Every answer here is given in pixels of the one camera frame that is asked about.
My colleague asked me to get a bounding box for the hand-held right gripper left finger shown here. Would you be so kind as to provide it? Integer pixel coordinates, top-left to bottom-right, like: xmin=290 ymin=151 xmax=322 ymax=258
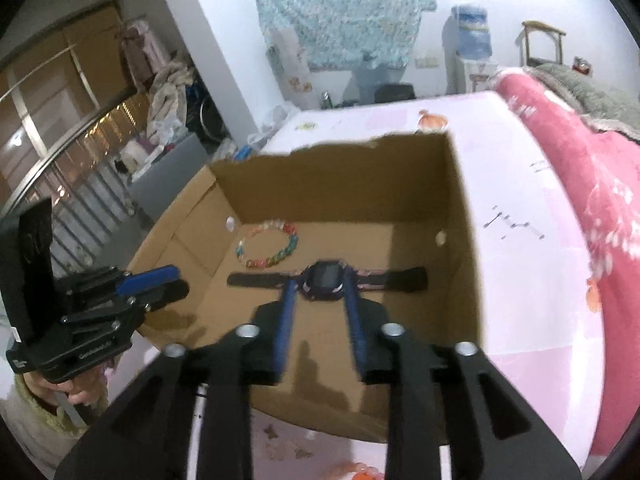
xmin=54 ymin=280 xmax=301 ymax=480

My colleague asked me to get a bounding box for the person's left forearm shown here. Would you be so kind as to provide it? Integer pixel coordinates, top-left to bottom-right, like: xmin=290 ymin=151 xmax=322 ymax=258
xmin=0 ymin=375 xmax=101 ymax=476

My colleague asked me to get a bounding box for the white floral hanging bag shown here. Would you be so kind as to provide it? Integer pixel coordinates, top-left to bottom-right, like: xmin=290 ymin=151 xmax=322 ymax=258
xmin=270 ymin=30 xmax=313 ymax=93

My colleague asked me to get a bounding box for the pink floral blanket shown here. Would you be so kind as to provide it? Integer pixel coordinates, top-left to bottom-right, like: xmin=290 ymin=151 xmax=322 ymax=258
xmin=492 ymin=71 xmax=640 ymax=466

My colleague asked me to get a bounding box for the grey cabinet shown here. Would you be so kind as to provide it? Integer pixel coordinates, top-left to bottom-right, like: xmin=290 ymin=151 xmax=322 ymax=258
xmin=129 ymin=132 xmax=208 ymax=221

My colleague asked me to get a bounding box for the brown cardboard box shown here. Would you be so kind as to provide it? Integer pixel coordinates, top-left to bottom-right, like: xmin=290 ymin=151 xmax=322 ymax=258
xmin=125 ymin=132 xmax=488 ymax=443

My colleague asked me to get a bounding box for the digital wristwatch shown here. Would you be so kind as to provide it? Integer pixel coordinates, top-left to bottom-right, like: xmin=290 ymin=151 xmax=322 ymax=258
xmin=227 ymin=260 xmax=429 ymax=303

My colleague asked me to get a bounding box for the white water dispenser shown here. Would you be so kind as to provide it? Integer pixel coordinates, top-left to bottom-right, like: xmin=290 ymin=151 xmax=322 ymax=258
xmin=452 ymin=57 xmax=498 ymax=93

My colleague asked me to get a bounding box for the brown sliding door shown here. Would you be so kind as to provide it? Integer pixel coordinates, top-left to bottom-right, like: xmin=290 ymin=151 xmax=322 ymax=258
xmin=0 ymin=2 xmax=151 ymax=271

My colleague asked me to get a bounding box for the orange bead bracelet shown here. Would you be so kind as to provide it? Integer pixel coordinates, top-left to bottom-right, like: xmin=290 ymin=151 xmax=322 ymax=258
xmin=332 ymin=461 xmax=386 ymax=480

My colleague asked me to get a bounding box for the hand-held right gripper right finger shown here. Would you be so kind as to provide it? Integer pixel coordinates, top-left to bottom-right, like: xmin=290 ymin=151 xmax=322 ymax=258
xmin=342 ymin=285 xmax=583 ymax=480

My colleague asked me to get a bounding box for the white plastic bag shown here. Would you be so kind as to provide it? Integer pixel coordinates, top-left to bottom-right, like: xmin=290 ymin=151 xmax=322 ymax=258
xmin=247 ymin=102 xmax=301 ymax=153

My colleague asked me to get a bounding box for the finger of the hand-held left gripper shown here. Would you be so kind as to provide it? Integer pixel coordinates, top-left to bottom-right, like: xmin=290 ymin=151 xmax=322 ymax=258
xmin=62 ymin=280 xmax=191 ymax=333
xmin=57 ymin=266 xmax=181 ymax=306

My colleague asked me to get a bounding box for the pile of pale clothes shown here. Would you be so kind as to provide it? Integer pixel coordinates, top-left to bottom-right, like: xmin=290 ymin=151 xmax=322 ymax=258
xmin=120 ymin=20 xmax=201 ymax=136

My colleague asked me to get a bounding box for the person's left hand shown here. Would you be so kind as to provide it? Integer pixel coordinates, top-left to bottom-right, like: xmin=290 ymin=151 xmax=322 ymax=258
xmin=30 ymin=360 xmax=111 ymax=408

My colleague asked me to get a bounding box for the blue water jug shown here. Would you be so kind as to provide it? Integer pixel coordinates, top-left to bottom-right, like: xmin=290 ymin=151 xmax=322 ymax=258
xmin=450 ymin=4 xmax=491 ymax=61

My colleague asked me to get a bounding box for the multicolour bead bracelet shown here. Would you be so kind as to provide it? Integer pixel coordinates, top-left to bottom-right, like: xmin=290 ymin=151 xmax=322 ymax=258
xmin=236 ymin=220 xmax=301 ymax=270

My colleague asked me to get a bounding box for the grey fuzzy blanket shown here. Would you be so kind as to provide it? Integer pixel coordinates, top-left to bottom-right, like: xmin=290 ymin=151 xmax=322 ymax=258
xmin=530 ymin=62 xmax=640 ymax=141

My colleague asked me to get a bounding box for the wooden chair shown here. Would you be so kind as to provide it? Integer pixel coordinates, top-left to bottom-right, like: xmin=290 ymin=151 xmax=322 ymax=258
xmin=520 ymin=20 xmax=568 ymax=68

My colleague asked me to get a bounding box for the teal floral hanging cloth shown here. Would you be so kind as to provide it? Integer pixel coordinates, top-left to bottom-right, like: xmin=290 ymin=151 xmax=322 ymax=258
xmin=250 ymin=0 xmax=437 ymax=71

